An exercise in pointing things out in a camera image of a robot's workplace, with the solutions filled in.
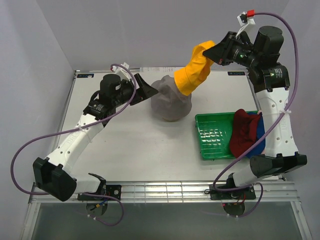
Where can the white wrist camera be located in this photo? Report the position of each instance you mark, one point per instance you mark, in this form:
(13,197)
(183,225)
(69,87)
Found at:
(122,70)
(246,21)

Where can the green plastic tray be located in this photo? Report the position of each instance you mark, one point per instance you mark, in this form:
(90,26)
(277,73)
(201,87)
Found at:
(214,133)

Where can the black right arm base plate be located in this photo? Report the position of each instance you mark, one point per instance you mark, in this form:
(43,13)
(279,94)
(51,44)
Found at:
(246,193)

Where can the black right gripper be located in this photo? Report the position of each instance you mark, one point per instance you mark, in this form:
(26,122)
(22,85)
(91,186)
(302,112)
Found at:
(219,54)

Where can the yellow bucket hat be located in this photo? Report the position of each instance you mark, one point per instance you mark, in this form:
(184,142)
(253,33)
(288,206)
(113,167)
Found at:
(188,78)

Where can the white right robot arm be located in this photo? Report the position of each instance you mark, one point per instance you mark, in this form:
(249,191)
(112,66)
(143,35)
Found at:
(271,84)

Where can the grey bucket hat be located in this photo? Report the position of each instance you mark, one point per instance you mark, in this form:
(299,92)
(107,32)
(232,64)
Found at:
(169,103)

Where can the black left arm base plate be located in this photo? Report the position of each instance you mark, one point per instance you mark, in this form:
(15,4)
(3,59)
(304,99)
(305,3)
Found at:
(113,190)

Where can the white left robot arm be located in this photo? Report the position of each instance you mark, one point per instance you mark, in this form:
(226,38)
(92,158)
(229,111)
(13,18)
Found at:
(53,173)

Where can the aluminium front rail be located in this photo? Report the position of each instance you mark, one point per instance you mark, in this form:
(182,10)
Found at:
(193,192)

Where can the dark red bucket hat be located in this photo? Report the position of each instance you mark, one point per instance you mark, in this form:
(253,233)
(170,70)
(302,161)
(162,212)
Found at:
(244,132)

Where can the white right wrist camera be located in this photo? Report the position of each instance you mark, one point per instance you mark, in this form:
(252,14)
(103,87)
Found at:
(246,21)

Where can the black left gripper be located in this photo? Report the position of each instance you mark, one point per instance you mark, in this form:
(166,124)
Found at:
(141,94)

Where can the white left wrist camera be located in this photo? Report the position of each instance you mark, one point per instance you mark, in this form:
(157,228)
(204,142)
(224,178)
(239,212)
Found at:
(122,70)

